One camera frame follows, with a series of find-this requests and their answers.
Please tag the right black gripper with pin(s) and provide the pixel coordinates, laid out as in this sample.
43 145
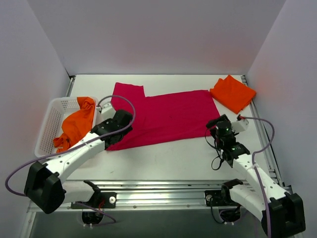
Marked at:
214 123

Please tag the aluminium rail frame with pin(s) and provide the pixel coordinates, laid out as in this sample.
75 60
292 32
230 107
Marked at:
164 176

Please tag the white plastic basket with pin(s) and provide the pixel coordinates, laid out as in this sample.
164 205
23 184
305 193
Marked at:
58 110

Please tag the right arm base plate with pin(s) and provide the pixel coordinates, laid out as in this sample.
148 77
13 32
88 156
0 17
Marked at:
214 198

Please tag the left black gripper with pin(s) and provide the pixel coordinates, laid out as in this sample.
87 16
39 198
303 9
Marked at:
124 118

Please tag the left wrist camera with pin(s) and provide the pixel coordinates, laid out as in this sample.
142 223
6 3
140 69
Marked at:
105 112

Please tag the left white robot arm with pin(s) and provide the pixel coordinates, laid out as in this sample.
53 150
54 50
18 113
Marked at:
47 184

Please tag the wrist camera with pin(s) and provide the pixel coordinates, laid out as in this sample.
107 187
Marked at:
105 112
240 125

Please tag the folded orange t shirt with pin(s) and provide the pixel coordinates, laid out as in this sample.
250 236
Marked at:
232 94

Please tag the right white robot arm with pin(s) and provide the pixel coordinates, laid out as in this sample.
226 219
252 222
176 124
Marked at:
281 213

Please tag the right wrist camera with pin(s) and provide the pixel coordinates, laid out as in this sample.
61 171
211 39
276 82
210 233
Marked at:
240 125

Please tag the crumpled orange t shirt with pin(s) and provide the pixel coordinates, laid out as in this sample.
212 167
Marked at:
76 125

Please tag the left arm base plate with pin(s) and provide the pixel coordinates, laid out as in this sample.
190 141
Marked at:
104 199

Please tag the magenta t shirt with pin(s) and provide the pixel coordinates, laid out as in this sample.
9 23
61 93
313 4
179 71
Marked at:
163 118

